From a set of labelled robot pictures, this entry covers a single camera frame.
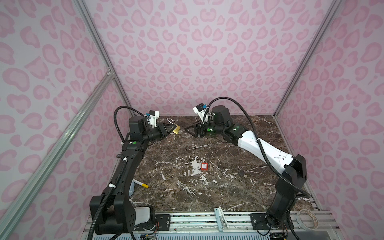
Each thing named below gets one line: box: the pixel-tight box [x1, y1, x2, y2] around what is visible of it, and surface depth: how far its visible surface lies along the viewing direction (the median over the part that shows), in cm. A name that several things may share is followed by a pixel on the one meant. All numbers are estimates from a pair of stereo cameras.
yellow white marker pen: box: [132, 178, 149, 189], surface depth 87 cm
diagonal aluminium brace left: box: [0, 67, 115, 240], surface depth 71 cm
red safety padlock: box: [201, 157, 209, 171], surface depth 92 cm
